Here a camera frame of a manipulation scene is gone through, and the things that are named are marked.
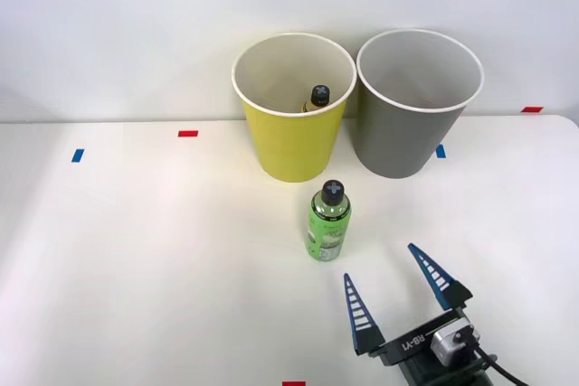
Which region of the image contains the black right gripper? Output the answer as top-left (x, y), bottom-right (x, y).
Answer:
top-left (342, 242), bottom-right (475, 386)

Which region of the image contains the green label plastic bottle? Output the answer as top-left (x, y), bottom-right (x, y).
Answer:
top-left (306, 179), bottom-right (354, 264)

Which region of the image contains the grey plastic waste bin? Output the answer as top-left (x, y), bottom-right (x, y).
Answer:
top-left (356, 28), bottom-right (486, 181)

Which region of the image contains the yellow-green plastic waste bin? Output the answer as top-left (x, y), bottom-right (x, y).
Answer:
top-left (231, 32), bottom-right (357, 184)

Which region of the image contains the yellow label plastic bottle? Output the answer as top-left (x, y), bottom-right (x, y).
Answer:
top-left (300, 84), bottom-right (333, 115)

